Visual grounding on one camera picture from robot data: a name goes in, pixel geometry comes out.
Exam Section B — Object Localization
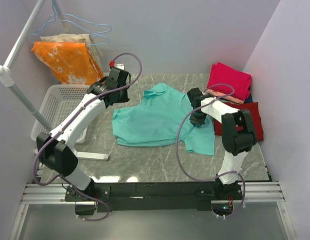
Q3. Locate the dark red folded t shirt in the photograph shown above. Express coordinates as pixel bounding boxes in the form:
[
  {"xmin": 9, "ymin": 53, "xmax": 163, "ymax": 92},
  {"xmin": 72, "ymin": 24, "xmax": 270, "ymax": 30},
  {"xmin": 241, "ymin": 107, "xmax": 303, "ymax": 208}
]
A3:
[{"xmin": 214, "ymin": 102, "xmax": 263, "ymax": 142}]

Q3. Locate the blue wire hanger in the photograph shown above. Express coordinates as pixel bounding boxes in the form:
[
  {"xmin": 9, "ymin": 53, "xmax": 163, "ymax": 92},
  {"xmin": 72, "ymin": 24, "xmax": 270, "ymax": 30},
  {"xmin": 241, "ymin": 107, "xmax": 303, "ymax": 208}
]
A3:
[
  {"xmin": 27, "ymin": 33, "xmax": 109, "ymax": 46},
  {"xmin": 32, "ymin": 0, "xmax": 112, "ymax": 38}
]

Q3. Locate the white clothes rack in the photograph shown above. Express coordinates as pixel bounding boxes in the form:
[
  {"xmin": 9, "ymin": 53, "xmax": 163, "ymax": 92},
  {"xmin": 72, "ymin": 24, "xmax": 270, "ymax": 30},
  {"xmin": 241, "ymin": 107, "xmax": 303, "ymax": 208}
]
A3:
[{"xmin": 0, "ymin": 0, "xmax": 118, "ymax": 161}]

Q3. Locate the pink folded t shirt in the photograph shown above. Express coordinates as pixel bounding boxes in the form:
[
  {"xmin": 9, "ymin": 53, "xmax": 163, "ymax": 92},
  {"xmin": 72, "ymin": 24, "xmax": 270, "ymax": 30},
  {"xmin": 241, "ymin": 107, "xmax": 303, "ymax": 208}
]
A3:
[{"xmin": 207, "ymin": 62, "xmax": 252, "ymax": 101}]

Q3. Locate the teal t shirt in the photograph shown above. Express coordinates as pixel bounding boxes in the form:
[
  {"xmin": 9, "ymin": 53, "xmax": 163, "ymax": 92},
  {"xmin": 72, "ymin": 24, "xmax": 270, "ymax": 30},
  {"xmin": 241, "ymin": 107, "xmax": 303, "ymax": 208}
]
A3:
[{"xmin": 112, "ymin": 83, "xmax": 215, "ymax": 156}]

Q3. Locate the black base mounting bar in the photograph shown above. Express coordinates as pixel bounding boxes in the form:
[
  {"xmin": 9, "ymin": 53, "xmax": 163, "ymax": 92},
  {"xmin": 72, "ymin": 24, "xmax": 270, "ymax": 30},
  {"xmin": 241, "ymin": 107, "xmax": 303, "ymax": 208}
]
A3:
[{"xmin": 76, "ymin": 179, "xmax": 244, "ymax": 216}]

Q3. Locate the white plastic laundry basket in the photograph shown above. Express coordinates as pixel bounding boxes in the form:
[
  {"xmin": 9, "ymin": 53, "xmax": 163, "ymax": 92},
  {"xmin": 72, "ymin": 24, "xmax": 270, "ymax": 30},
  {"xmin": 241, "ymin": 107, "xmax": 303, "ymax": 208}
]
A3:
[{"xmin": 39, "ymin": 84, "xmax": 89, "ymax": 129}]

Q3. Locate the salmon folded t shirt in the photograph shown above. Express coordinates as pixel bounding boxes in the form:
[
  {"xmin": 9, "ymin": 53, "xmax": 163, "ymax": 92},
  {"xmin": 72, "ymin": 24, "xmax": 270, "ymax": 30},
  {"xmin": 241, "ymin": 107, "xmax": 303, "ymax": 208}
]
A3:
[{"xmin": 205, "ymin": 89, "xmax": 244, "ymax": 104}]

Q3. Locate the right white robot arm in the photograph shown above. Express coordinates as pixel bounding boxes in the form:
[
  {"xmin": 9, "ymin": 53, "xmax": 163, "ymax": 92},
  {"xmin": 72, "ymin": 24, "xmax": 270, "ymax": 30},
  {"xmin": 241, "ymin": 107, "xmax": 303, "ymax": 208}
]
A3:
[{"xmin": 187, "ymin": 88, "xmax": 257, "ymax": 200}]

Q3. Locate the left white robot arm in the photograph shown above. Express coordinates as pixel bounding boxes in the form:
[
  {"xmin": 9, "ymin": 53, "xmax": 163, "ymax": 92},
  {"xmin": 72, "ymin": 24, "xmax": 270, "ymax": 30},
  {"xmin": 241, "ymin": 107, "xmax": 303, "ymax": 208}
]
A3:
[{"xmin": 35, "ymin": 67, "xmax": 131, "ymax": 201}]

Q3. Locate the aluminium rail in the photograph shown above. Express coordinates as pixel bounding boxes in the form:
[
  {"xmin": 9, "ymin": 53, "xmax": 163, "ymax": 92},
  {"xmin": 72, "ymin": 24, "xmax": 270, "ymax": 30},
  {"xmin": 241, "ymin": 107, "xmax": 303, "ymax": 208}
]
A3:
[{"xmin": 9, "ymin": 181, "xmax": 297, "ymax": 240}]

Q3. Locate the beige hanging cloth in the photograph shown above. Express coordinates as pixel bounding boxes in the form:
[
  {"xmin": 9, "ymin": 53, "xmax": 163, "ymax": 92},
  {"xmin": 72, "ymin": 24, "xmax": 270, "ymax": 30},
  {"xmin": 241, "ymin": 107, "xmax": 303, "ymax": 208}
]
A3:
[{"xmin": 40, "ymin": 33, "xmax": 103, "ymax": 73}]

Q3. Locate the blue folded t shirt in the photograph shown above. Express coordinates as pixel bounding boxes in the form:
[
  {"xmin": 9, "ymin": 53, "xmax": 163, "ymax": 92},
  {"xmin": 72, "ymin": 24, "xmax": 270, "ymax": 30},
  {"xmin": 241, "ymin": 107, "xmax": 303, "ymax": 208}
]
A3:
[{"xmin": 244, "ymin": 87, "xmax": 253, "ymax": 104}]

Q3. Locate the orange patterned cloth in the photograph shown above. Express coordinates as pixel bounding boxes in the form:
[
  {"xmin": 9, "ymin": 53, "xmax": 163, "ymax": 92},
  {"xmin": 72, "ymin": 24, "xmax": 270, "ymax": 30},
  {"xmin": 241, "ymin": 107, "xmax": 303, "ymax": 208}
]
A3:
[{"xmin": 32, "ymin": 41, "xmax": 104, "ymax": 86}]

